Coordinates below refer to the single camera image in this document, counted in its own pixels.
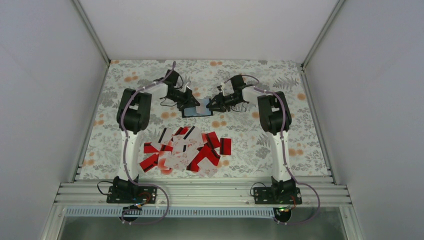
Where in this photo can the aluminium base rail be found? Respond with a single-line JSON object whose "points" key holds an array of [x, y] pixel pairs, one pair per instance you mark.
{"points": [[204, 193]]}

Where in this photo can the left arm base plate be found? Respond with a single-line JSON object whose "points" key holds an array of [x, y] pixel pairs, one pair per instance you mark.
{"points": [[133, 195]]}

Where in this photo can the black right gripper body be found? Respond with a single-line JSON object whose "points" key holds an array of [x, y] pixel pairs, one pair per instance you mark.
{"points": [[226, 103]]}

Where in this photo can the red card lower right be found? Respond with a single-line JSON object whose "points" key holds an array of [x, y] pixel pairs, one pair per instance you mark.
{"points": [[204, 152]]}

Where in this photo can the black card holder wallet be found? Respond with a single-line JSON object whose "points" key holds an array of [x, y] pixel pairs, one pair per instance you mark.
{"points": [[191, 111]]}

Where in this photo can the slotted cable duct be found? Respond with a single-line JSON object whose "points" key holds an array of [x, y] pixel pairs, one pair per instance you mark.
{"points": [[172, 212]]}

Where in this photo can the floral patterned table mat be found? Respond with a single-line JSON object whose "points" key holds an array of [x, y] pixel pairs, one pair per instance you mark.
{"points": [[250, 148]]}

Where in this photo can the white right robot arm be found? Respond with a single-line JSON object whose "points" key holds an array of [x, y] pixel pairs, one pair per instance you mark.
{"points": [[275, 120]]}

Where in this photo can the red card far right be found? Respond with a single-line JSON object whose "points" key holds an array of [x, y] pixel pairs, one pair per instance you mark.
{"points": [[225, 146]]}

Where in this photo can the aluminium frame post right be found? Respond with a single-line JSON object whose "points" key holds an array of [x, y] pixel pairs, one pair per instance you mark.
{"points": [[323, 32]]}

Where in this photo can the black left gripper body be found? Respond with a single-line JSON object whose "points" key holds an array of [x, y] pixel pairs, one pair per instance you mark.
{"points": [[183, 100]]}

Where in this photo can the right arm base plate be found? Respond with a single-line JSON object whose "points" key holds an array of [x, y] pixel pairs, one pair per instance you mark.
{"points": [[265, 196]]}

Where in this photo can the red card centre right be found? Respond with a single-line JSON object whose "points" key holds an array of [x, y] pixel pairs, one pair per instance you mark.
{"points": [[212, 140]]}

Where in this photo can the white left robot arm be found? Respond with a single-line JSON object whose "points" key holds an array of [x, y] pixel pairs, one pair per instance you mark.
{"points": [[133, 117]]}

